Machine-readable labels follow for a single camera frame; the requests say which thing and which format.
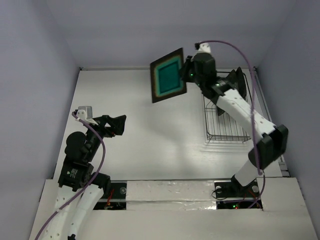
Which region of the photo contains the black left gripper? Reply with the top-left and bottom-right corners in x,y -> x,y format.
86,113 -> 126,161

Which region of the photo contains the teal square plate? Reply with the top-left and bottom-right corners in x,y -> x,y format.
150,47 -> 187,104

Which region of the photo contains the black floral square plate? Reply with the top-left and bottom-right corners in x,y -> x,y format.
219,69 -> 239,90

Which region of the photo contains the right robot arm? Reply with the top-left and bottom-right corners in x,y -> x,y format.
180,52 -> 289,196

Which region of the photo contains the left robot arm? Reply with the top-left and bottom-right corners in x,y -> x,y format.
35,107 -> 127,240

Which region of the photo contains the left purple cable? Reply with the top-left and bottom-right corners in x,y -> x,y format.
33,111 -> 107,240

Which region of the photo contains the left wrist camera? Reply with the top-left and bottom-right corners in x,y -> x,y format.
75,106 -> 95,124

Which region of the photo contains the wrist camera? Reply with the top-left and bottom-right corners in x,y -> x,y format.
194,42 -> 212,54
75,106 -> 95,124

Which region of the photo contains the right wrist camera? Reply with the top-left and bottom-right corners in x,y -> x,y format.
194,42 -> 212,54

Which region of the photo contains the wire dish rack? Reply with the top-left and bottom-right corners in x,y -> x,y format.
203,70 -> 252,144

